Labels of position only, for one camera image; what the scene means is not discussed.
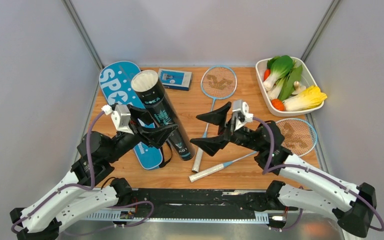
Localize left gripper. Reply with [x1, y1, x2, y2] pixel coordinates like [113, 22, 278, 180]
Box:
[106, 103, 180, 163]

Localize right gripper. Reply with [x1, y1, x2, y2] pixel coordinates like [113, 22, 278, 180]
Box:
[189, 102, 263, 157]

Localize black shuttlecock tube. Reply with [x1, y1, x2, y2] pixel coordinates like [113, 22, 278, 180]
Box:
[131, 70, 195, 161]

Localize blue racket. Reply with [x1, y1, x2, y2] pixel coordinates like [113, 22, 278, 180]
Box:
[191, 65, 238, 174]
[189, 118, 318, 183]

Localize blue racket bag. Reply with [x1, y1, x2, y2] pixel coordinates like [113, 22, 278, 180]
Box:
[98, 60, 172, 170]

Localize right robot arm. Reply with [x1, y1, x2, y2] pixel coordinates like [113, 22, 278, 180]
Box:
[191, 100, 379, 238]

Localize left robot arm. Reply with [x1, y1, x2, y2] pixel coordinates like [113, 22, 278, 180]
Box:
[10, 103, 178, 240]

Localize blue product box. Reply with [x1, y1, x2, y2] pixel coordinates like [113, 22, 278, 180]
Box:
[158, 68, 193, 91]

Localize orange carrot front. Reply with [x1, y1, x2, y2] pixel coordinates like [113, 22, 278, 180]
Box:
[271, 98, 286, 112]

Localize orange carrot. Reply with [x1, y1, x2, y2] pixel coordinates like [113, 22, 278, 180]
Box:
[263, 69, 271, 81]
[271, 98, 286, 112]

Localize orange carrot back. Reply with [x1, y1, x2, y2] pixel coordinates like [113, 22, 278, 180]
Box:
[263, 69, 271, 81]

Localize green bok choy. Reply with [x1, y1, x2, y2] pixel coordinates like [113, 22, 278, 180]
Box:
[263, 55, 294, 91]

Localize white mushroom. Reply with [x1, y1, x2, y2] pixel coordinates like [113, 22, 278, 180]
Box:
[291, 81, 307, 96]

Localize yellow cabbage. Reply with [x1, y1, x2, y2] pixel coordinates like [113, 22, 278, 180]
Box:
[282, 85, 328, 112]

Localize white plastic basin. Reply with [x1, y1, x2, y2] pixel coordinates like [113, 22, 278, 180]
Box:
[255, 56, 324, 117]

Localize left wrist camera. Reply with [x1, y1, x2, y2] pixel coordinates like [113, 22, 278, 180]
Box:
[101, 103, 133, 134]

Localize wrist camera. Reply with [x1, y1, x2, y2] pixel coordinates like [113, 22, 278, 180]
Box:
[232, 99, 254, 124]
[101, 103, 133, 134]

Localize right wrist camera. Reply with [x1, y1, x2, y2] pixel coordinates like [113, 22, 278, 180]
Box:
[232, 99, 254, 124]

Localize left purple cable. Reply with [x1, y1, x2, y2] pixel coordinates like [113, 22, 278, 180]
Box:
[10, 109, 155, 237]

